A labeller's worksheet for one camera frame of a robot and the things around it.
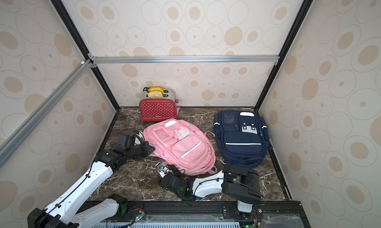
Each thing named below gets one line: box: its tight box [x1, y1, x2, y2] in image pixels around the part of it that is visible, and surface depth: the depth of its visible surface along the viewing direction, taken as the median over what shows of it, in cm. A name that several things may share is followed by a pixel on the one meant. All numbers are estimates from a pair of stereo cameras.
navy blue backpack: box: [212, 109, 273, 170], surface depth 101 cm
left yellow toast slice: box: [148, 86, 165, 94], surface depth 106 cm
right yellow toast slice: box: [147, 91, 164, 98], surface depth 103 cm
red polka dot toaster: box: [139, 86, 179, 122], surface depth 105 cm
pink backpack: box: [143, 118, 218, 176], surface depth 87 cm
